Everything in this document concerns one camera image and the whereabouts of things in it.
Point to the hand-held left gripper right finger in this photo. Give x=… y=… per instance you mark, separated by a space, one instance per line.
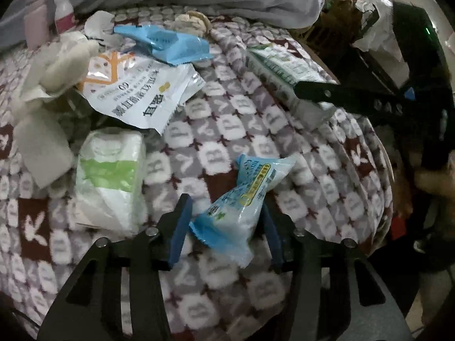
x=275 y=247

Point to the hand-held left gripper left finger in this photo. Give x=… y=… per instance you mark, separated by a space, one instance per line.
x=177 y=234

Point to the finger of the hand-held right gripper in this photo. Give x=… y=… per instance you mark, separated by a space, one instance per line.
x=410 y=94
x=348 y=97

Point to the blue white snack wrapper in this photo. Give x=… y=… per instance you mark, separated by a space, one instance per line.
x=245 y=202

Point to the green white package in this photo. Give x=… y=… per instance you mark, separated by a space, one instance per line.
x=288 y=71

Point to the white green tissue pack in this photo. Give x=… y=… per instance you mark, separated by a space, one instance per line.
x=108 y=181

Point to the white orange printed pouch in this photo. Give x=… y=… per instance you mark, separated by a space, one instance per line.
x=138 y=88

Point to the blue plastic wrapper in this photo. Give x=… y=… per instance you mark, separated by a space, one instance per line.
x=170 y=44

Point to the white tissue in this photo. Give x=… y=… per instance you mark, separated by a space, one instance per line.
x=42 y=142
x=60 y=62

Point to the person's right forearm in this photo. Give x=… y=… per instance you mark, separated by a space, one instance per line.
x=432 y=183

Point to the white plastic bag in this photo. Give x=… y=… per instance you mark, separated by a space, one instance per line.
x=376 y=25

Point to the wicker basket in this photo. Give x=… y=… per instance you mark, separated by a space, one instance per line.
x=337 y=10

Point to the printed blanket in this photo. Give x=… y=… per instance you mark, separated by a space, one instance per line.
x=231 y=128

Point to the folded white tissue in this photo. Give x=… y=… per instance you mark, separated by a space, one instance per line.
x=42 y=142

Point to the beige crumpled wrapper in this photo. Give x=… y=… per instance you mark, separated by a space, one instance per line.
x=192 y=21

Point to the crumpled white paper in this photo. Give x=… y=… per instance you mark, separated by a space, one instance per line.
x=101 y=25

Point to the white bottle pink label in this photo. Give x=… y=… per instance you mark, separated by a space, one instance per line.
x=64 y=10

